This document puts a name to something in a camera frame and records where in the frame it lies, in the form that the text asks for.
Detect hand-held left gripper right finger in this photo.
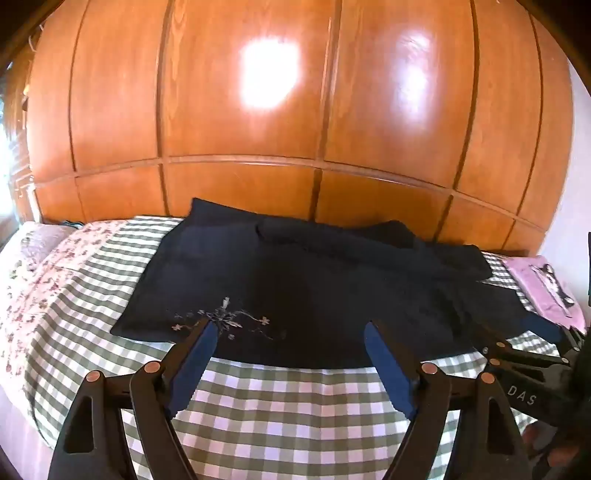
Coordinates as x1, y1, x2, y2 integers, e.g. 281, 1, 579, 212
364, 320, 532, 480

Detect green checked blanket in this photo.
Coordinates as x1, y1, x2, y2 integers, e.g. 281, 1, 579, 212
23, 215, 564, 480

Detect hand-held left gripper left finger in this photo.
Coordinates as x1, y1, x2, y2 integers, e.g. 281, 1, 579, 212
48, 318, 219, 480

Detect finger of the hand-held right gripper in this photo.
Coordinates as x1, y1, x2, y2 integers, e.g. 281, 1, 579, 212
522, 313, 581, 357
475, 324, 570, 371

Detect pale patterned pillow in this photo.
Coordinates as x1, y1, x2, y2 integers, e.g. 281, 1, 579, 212
17, 222, 77, 265

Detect wooden framed window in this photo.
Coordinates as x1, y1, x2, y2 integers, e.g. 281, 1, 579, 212
0, 69, 37, 250

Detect person's right hand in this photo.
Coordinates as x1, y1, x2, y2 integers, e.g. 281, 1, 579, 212
524, 422, 583, 469

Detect pink printed cloth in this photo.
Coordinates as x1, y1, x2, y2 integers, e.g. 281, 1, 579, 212
501, 255, 587, 330

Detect black embroidered pants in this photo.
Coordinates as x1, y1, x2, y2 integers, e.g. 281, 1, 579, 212
111, 198, 561, 370

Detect floral bed sheet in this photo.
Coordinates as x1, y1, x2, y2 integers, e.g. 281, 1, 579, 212
0, 220, 144, 393

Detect wooden wardrobe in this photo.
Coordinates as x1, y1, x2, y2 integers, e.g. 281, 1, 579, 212
23, 0, 575, 259

